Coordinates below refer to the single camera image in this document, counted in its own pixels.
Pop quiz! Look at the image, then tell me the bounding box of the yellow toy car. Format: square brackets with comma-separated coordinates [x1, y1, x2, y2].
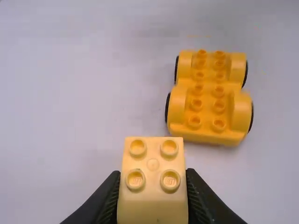
[164, 49, 254, 148]

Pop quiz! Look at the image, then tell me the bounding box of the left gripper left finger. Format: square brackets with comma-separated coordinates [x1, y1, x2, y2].
[60, 170, 121, 224]

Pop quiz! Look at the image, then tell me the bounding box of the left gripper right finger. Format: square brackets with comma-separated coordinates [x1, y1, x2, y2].
[185, 168, 249, 224]

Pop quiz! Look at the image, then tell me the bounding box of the pale yellow toy brick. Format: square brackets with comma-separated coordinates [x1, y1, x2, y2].
[117, 136, 191, 224]

